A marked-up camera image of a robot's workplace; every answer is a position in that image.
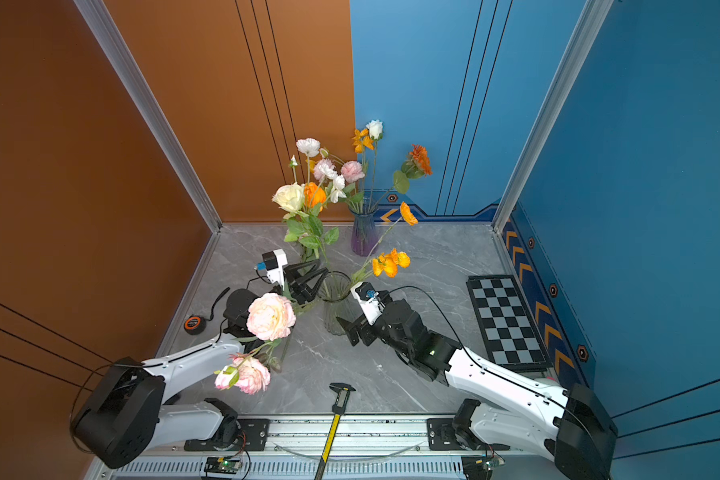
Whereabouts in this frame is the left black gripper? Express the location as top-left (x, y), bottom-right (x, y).
top-left (252, 261), bottom-right (324, 334)

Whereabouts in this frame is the clear grey glass vase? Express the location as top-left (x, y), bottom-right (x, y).
top-left (318, 271), bottom-right (352, 336)

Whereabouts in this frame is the white orange ranunculus stem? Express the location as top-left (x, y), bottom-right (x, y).
top-left (272, 137), bottom-right (355, 260)

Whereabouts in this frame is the blue purple glass vase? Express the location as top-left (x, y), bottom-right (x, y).
top-left (350, 201), bottom-right (379, 257)

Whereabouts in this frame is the cream rose flower stem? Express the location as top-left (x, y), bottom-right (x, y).
top-left (272, 182), bottom-right (340, 265)

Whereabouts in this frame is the pink peony flower stem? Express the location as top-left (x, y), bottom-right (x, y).
top-left (312, 158), bottom-right (365, 208)

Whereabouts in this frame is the orange gerbera flower stem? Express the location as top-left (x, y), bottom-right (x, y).
top-left (370, 144), bottom-right (433, 208)

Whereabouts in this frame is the white rose flower stem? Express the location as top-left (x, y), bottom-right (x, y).
top-left (366, 119), bottom-right (384, 191)

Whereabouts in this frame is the yellow poppy flower stem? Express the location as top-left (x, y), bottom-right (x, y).
top-left (297, 128), bottom-right (373, 203)

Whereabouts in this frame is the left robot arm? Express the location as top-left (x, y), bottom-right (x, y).
top-left (69, 250), bottom-right (329, 469)

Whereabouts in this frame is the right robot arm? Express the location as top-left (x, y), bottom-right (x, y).
top-left (338, 298), bottom-right (618, 479)

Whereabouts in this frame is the yellow black caliper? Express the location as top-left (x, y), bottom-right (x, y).
top-left (314, 382), bottom-right (355, 480)

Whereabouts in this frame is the orange black tape roll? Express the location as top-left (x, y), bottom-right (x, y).
top-left (183, 287), bottom-right (231, 336)

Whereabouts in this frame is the black white checkerboard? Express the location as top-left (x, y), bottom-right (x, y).
top-left (466, 275), bottom-right (551, 373)

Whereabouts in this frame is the right green circuit board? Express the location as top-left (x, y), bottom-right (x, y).
top-left (461, 456), bottom-right (505, 480)

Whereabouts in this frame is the green circuit board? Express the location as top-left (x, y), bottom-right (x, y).
top-left (201, 456), bottom-right (246, 479)
top-left (461, 456), bottom-right (505, 480)

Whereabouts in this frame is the left green circuit board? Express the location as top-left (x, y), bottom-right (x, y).
top-left (201, 456), bottom-right (246, 479)

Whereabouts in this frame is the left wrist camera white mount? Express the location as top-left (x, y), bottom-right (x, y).
top-left (255, 249), bottom-right (288, 287)

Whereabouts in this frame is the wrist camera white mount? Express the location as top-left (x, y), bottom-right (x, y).
top-left (351, 281), bottom-right (392, 328)
top-left (255, 249), bottom-right (288, 287)

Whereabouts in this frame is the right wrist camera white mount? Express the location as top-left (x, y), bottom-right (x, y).
top-left (351, 281), bottom-right (392, 328)

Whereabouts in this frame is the aluminium front rail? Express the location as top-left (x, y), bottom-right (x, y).
top-left (84, 414), bottom-right (485, 479)

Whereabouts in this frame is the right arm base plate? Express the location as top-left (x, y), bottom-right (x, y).
top-left (426, 418), bottom-right (510, 453)

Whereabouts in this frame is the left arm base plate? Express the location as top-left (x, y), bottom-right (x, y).
top-left (184, 418), bottom-right (270, 452)

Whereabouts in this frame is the left aluminium corner post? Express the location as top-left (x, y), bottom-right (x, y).
top-left (74, 0), bottom-right (223, 234)

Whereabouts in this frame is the aluminium corner post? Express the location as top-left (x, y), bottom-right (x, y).
top-left (492, 0), bottom-right (613, 235)
top-left (74, 0), bottom-right (223, 234)

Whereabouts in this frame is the right aluminium corner post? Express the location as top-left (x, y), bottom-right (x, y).
top-left (492, 0), bottom-right (613, 235)

